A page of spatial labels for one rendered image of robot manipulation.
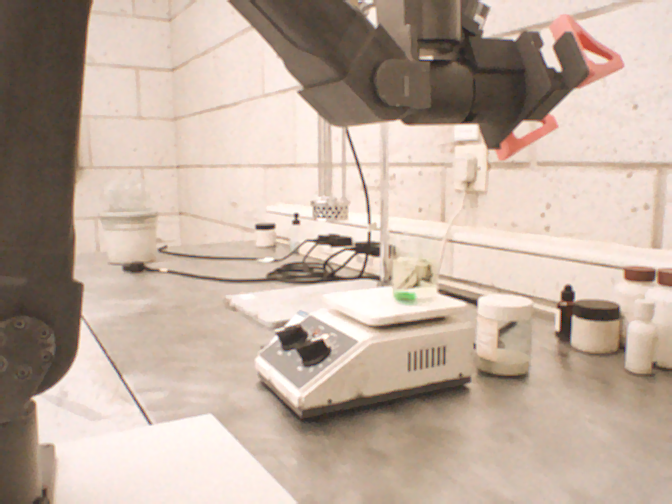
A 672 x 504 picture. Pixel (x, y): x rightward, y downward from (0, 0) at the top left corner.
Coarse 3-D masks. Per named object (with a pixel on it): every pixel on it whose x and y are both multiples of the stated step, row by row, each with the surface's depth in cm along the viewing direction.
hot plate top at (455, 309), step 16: (384, 288) 70; (336, 304) 63; (352, 304) 62; (368, 304) 62; (384, 304) 62; (400, 304) 62; (432, 304) 62; (448, 304) 62; (464, 304) 62; (368, 320) 57; (384, 320) 57; (400, 320) 58
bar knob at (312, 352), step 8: (320, 336) 57; (304, 344) 57; (312, 344) 57; (320, 344) 57; (328, 344) 58; (304, 352) 58; (312, 352) 57; (320, 352) 57; (328, 352) 57; (304, 360) 58; (312, 360) 57; (320, 360) 57
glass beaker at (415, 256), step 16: (400, 240) 60; (416, 240) 60; (432, 240) 60; (400, 256) 61; (416, 256) 60; (432, 256) 61; (400, 272) 61; (416, 272) 60; (432, 272) 61; (400, 288) 61; (416, 288) 61; (432, 288) 61; (416, 304) 61
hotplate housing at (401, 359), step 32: (352, 320) 63; (416, 320) 61; (448, 320) 62; (352, 352) 56; (384, 352) 57; (416, 352) 59; (448, 352) 61; (288, 384) 57; (320, 384) 54; (352, 384) 56; (384, 384) 58; (416, 384) 59; (448, 384) 61
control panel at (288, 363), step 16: (304, 320) 66; (320, 320) 64; (336, 336) 60; (272, 352) 63; (288, 352) 62; (336, 352) 57; (288, 368) 59; (304, 368) 57; (320, 368) 56; (304, 384) 55
